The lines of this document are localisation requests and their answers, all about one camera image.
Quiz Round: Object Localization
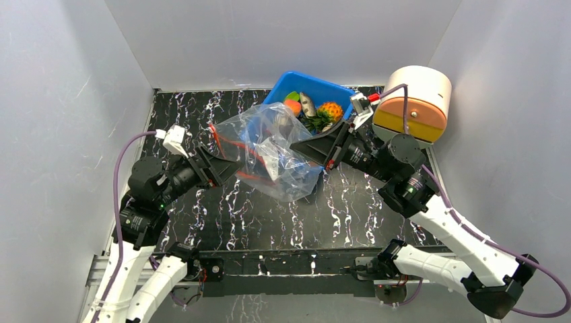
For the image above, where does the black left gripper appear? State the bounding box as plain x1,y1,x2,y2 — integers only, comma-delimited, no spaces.
156,144,244,207

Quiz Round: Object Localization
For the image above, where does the toy pineapple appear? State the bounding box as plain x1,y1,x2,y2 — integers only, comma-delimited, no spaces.
301,102,344,133

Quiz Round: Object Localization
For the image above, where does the clear zip top bag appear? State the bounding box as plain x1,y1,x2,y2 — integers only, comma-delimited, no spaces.
209,102,323,202

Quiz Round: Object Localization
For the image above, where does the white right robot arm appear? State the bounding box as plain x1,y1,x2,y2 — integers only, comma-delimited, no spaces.
290,121,535,320

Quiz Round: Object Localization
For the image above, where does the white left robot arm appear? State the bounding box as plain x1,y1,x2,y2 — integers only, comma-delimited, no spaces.
83,147,243,322

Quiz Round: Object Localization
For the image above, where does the toy garlic bulb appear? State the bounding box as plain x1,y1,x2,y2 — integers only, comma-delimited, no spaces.
321,123,334,133

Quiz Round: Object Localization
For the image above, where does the toy fish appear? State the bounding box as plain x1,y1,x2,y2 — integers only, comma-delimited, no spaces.
299,92,316,118

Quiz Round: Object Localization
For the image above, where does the blue plastic bin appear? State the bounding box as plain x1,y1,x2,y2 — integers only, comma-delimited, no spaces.
240,70,358,179

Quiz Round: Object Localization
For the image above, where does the toy peach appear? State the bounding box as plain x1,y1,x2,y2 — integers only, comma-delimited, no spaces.
283,99,302,117

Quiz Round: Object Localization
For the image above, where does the round drawer cabinet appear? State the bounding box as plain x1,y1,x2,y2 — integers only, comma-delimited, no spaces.
372,65,452,148

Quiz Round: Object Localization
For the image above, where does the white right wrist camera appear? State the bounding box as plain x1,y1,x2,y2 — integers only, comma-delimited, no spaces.
350,92,380,129

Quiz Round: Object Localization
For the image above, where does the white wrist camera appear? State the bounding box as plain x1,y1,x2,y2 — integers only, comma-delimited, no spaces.
350,92,380,129
155,124,189,158

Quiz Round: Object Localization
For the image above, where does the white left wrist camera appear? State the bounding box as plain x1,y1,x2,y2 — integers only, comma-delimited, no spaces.
155,124,189,158

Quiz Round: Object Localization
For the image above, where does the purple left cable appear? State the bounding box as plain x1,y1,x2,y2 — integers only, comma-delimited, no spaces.
89,130,158,323

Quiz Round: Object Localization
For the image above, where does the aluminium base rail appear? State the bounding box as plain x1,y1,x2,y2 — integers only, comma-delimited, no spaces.
87,247,487,299

